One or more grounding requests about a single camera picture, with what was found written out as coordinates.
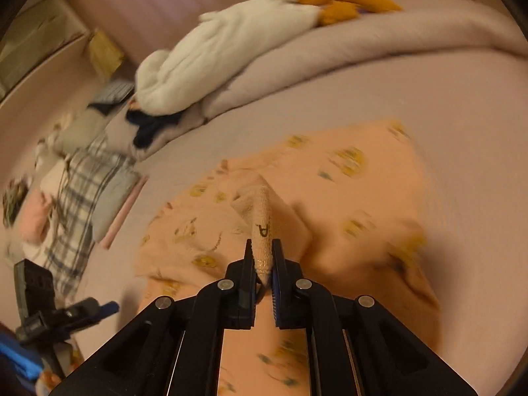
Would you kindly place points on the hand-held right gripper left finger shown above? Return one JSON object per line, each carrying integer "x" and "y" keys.
{"x": 246, "y": 280}

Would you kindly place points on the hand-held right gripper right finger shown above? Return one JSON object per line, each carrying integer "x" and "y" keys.
{"x": 277, "y": 297}

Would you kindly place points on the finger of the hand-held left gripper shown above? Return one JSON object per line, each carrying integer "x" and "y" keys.
{"x": 108, "y": 309}

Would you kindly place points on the peach printed small garment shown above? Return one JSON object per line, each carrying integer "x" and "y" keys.
{"x": 330, "y": 198}

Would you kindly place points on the person's left forearm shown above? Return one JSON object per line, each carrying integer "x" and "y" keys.
{"x": 18, "y": 359}

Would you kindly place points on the folded dark striped clothes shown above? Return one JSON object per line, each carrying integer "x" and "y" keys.
{"x": 111, "y": 95}

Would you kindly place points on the pink soft cloth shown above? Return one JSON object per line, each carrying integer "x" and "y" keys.
{"x": 37, "y": 214}

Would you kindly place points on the floral printed item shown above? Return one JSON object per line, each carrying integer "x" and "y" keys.
{"x": 14, "y": 202}

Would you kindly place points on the pink folded cloth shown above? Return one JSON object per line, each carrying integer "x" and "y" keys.
{"x": 123, "y": 218}

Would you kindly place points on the plaid blanket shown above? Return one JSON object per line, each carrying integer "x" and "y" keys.
{"x": 78, "y": 198}

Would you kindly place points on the light blue folded cloth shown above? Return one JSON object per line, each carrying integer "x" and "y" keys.
{"x": 117, "y": 202}

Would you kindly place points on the grey pillow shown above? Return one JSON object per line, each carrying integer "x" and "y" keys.
{"x": 80, "y": 132}

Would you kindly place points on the pink pillow with dark bow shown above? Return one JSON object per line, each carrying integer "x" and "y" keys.
{"x": 165, "y": 132}

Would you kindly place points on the white goose plush toy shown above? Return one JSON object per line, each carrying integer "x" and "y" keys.
{"x": 231, "y": 45}

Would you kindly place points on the yellow hanging cloth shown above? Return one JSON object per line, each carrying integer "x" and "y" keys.
{"x": 105, "y": 53}

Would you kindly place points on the white shelf unit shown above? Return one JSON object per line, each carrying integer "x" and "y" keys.
{"x": 37, "y": 41}

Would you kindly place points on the pink duvet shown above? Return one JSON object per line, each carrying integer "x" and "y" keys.
{"x": 392, "y": 37}

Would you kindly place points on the pink curtain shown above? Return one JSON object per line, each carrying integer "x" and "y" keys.
{"x": 156, "y": 4}

